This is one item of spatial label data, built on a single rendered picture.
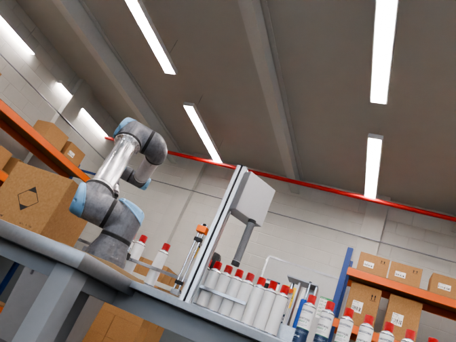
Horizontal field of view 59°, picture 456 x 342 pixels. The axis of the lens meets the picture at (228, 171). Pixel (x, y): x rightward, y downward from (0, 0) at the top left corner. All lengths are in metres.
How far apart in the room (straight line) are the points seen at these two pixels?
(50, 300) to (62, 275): 0.06
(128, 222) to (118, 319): 3.86
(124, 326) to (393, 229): 4.00
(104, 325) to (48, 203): 3.72
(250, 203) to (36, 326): 1.02
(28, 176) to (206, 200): 5.42
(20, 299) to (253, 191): 2.77
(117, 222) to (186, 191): 5.72
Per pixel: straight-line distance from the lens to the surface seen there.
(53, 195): 1.78
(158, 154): 1.80
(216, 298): 1.78
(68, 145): 6.30
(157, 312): 1.21
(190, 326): 1.17
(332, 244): 6.42
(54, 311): 1.06
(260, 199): 1.81
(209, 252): 1.69
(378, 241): 6.31
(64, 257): 1.05
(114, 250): 1.49
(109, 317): 5.37
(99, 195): 1.52
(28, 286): 4.08
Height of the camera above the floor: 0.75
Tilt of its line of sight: 23 degrees up
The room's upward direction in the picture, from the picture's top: 24 degrees clockwise
